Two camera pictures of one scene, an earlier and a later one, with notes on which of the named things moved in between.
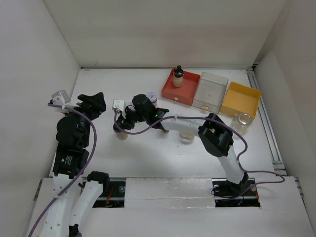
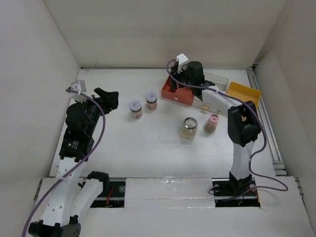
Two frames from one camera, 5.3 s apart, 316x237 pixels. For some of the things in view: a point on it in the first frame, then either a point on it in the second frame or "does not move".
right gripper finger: x=120 y=122 → x=173 y=84
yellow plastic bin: x=239 y=99 does not move
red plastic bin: x=184 y=94 does not move
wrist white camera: x=119 y=104 → x=182 y=59
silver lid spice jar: x=153 y=97 does not move
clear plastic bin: x=210 y=92 does not move
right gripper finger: x=129 y=124 → x=182 y=77
